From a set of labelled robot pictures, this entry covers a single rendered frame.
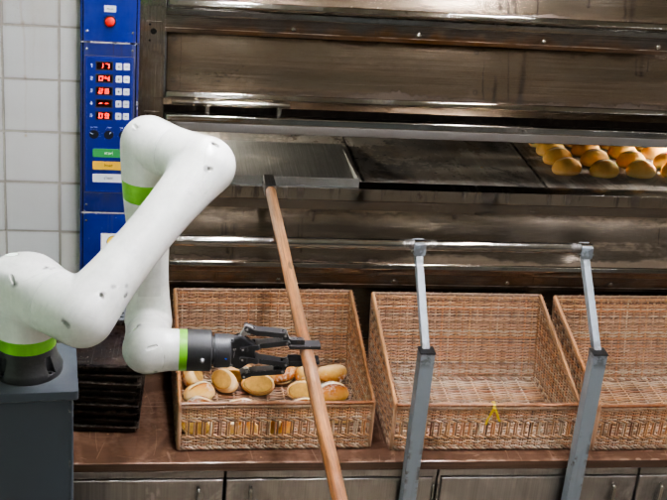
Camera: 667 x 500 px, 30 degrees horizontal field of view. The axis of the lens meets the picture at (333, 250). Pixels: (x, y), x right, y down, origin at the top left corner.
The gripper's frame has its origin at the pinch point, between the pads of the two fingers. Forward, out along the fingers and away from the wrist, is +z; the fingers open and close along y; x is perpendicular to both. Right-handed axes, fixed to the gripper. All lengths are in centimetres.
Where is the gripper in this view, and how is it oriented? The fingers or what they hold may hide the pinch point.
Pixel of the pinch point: (304, 351)
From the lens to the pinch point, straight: 278.7
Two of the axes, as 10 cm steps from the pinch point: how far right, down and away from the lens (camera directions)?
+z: 9.9, 0.3, 1.5
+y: -0.9, 9.1, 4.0
